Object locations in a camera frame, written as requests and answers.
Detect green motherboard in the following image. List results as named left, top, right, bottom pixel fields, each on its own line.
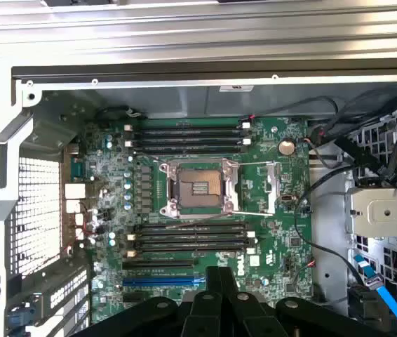
left=63, top=115, right=314, bottom=326

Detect silver metal drive cage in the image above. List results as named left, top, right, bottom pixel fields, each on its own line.
left=344, top=115, right=397, bottom=313

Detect black power wire with plugs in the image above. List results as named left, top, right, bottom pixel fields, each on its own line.
left=309, top=91, right=397, bottom=197

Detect thin black wire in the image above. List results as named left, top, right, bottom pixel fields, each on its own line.
left=295, top=164, right=357, bottom=292

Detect white case label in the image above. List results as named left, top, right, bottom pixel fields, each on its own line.
left=219, top=84, right=254, bottom=93

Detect blue flat disk wire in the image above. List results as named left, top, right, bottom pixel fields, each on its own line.
left=352, top=255, right=397, bottom=337

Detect blue card latch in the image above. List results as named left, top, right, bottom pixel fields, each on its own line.
left=7, top=305, right=36, bottom=331

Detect RAM slot white latches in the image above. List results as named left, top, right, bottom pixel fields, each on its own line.
left=128, top=223, right=257, bottom=242
left=128, top=238, right=257, bottom=257
left=123, top=138, right=253, bottom=148
left=123, top=119, right=251, bottom=133

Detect long black expansion slot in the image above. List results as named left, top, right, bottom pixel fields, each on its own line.
left=121, top=259, right=194, bottom=270

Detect silver CPU socket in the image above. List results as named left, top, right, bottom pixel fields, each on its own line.
left=159, top=158, right=241, bottom=219

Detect silver socket cover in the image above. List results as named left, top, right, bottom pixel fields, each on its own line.
left=262, top=161, right=279, bottom=216

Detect round coin battery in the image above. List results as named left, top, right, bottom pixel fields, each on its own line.
left=278, top=138, right=296, bottom=156

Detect grey metal PC case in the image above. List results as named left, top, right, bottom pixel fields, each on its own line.
left=0, top=65, right=397, bottom=337

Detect long blue expansion slot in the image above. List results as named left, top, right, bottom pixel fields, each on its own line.
left=123, top=277, right=206, bottom=287

